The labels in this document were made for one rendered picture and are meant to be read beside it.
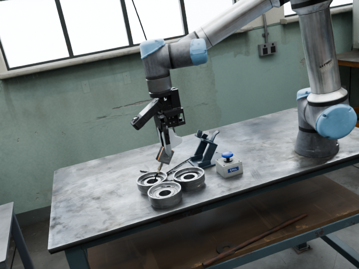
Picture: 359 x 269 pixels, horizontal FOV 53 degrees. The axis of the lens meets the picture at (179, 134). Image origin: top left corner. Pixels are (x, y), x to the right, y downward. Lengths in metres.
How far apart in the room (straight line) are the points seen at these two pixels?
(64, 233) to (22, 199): 1.84
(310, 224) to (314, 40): 0.67
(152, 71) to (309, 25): 0.46
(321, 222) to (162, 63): 0.82
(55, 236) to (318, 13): 0.97
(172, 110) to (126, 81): 1.64
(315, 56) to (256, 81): 1.98
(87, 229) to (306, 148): 0.77
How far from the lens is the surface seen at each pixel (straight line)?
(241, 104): 3.04
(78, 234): 1.10
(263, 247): 1.34
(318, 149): 1.32
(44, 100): 2.70
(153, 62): 1.06
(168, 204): 1.09
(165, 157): 1.15
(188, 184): 1.15
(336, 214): 1.48
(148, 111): 1.09
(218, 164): 1.23
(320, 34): 1.10
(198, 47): 1.05
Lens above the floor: 1.36
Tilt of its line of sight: 19 degrees down
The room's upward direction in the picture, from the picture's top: 10 degrees counter-clockwise
